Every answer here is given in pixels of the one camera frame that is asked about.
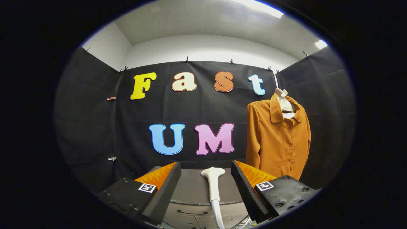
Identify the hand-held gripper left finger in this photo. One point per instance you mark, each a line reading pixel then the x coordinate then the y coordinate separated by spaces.
pixel 168 187

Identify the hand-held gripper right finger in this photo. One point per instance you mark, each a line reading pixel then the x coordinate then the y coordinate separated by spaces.
pixel 244 190

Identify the white garment steamer head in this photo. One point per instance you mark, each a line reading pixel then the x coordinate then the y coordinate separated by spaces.
pixel 213 181

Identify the orange button shirt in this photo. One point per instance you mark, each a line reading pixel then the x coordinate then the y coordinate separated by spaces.
pixel 273 143

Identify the white clip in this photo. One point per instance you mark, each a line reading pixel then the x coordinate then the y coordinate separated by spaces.
pixel 112 158

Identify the black backdrop cloth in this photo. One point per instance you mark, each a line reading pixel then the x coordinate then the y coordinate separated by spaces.
pixel 190 108

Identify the white mannequin hanger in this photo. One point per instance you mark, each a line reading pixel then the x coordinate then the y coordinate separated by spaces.
pixel 284 103

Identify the row of black clips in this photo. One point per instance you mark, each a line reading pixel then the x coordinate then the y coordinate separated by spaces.
pixel 187 59

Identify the small ceiling light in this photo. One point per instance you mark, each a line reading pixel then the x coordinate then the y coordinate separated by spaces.
pixel 321 44

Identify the long ceiling light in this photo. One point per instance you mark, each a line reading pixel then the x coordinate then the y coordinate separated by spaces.
pixel 264 8

